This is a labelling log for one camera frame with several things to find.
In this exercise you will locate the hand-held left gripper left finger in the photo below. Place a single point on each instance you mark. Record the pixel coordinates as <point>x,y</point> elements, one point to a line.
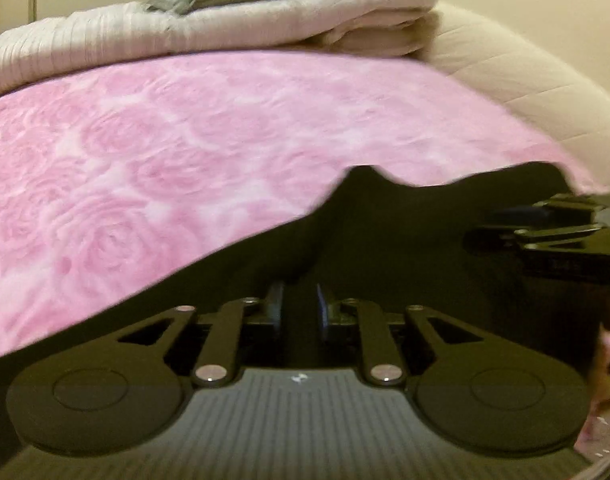
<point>276,310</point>

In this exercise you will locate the black garment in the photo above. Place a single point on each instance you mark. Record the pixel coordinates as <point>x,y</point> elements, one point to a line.
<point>385,240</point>

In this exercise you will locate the cream quilted pillow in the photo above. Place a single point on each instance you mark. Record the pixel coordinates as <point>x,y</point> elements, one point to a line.
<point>535,75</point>

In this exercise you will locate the white ribbed quilt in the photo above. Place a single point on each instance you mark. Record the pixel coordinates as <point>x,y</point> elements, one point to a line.
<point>185,35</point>

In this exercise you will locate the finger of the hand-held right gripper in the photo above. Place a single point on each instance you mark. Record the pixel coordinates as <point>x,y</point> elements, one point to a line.
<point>510,239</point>
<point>575,206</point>

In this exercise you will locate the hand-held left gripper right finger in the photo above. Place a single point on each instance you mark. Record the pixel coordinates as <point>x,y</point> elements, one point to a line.
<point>321,310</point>

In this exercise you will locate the pink floral blanket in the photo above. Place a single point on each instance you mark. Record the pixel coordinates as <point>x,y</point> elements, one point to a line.
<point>160,160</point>

